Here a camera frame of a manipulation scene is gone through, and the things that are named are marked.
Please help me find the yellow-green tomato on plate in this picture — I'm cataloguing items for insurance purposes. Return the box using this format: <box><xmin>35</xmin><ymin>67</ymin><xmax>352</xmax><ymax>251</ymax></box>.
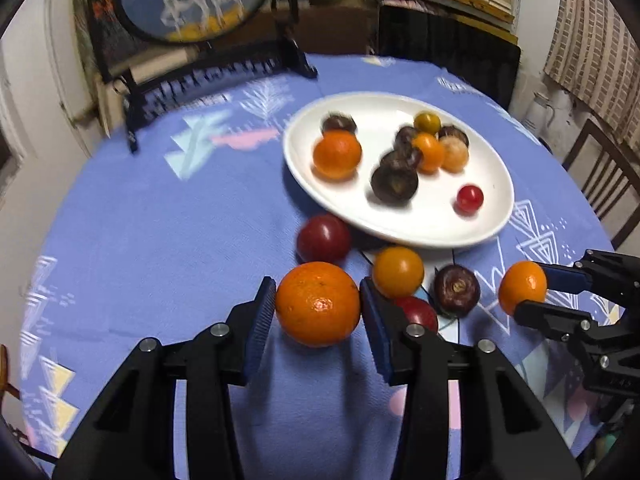
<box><xmin>413</xmin><ymin>112</ymin><xmax>442</xmax><ymax>136</ymax></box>

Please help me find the dark chestnut behind mandarin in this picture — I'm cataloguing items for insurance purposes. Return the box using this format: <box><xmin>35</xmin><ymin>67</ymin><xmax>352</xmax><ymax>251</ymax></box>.
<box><xmin>321</xmin><ymin>114</ymin><xmax>357</xmax><ymax>134</ymax></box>

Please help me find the orange tomato on plate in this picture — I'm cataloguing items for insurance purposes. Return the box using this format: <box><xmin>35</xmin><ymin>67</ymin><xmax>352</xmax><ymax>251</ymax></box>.
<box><xmin>412</xmin><ymin>132</ymin><xmax>445</xmax><ymax>174</ymax></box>

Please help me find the dark red tomato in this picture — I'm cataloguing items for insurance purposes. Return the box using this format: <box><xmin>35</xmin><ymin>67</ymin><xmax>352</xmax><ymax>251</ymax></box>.
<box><xmin>296</xmin><ymin>214</ymin><xmax>352</xmax><ymax>263</ymax></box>

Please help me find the dark chestnut plate centre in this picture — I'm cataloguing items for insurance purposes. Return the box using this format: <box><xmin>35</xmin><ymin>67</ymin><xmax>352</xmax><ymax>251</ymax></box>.
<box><xmin>394</xmin><ymin>126</ymin><xmax>419</xmax><ymax>152</ymax></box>

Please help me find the small red cherry tomato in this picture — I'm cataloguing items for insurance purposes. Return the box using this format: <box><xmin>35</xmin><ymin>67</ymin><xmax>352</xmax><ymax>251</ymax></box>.
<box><xmin>454</xmin><ymin>184</ymin><xmax>484</xmax><ymax>216</ymax></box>

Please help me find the wooden chair right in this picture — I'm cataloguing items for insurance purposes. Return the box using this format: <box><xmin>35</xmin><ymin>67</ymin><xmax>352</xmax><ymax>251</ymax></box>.
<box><xmin>562</xmin><ymin>119</ymin><xmax>639</xmax><ymax>222</ymax></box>

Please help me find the large orange mandarin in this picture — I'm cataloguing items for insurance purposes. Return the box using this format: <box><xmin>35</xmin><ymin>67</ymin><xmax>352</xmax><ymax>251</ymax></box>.
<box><xmin>276</xmin><ymin>261</ymin><xmax>360</xmax><ymax>348</ymax></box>

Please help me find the dark brown water chestnut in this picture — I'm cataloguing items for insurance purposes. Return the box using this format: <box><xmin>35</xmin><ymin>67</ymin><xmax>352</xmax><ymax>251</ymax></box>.
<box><xmin>436</xmin><ymin>125</ymin><xmax>470</xmax><ymax>146</ymax></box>

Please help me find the pale tan round fruit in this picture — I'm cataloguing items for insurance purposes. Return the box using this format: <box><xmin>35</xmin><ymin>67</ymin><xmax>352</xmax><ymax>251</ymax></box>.
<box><xmin>439</xmin><ymin>136</ymin><xmax>469</xmax><ymax>174</ymax></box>

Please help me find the small orange mandarin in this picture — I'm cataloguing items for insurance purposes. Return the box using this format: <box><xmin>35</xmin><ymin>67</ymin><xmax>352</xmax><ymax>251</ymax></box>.
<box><xmin>498</xmin><ymin>261</ymin><xmax>548</xmax><ymax>316</ymax></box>

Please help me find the beige patterned curtain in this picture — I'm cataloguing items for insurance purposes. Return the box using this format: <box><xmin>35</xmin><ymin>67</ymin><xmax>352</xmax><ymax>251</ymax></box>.
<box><xmin>544</xmin><ymin>0</ymin><xmax>639</xmax><ymax>144</ymax></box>

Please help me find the black chair back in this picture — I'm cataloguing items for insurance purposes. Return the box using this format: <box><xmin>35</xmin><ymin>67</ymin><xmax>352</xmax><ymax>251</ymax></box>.
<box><xmin>378</xmin><ymin>6</ymin><xmax>521</xmax><ymax>108</ymax></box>

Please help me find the yellow-orange tomato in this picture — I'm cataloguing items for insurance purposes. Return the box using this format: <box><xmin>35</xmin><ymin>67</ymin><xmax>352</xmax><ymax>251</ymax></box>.
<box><xmin>371</xmin><ymin>246</ymin><xmax>425</xmax><ymax>299</ymax></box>

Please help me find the red tomato near gripper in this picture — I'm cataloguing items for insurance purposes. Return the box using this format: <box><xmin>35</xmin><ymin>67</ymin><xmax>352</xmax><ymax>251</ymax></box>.
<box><xmin>394</xmin><ymin>296</ymin><xmax>438</xmax><ymax>333</ymax></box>

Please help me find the white thermos jug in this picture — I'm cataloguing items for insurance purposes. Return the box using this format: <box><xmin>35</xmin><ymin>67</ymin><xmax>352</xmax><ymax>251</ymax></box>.
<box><xmin>522</xmin><ymin>91</ymin><xmax>555</xmax><ymax>136</ymax></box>

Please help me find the large dark chestnut on plate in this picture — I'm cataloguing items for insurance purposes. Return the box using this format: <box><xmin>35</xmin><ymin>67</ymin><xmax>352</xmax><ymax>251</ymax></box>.
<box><xmin>370</xmin><ymin>148</ymin><xmax>422</xmax><ymax>206</ymax></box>

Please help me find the purple water chestnut on table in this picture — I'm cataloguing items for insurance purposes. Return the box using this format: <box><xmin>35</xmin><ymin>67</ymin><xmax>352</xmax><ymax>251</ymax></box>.
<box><xmin>432</xmin><ymin>263</ymin><xmax>480</xmax><ymax>318</ymax></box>

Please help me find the wooden armchair lower left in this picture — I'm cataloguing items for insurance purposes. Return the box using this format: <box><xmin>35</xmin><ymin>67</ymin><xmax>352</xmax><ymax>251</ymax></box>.
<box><xmin>0</xmin><ymin>344</ymin><xmax>21</xmax><ymax>403</ymax></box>

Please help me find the white round plate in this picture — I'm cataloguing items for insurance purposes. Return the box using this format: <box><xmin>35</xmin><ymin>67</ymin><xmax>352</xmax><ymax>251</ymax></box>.
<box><xmin>283</xmin><ymin>92</ymin><xmax>514</xmax><ymax>248</ymax></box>

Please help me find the round deer embroidery screen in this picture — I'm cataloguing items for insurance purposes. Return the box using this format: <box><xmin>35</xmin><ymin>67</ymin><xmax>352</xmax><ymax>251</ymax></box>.
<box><xmin>87</xmin><ymin>0</ymin><xmax>318</xmax><ymax>153</ymax></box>

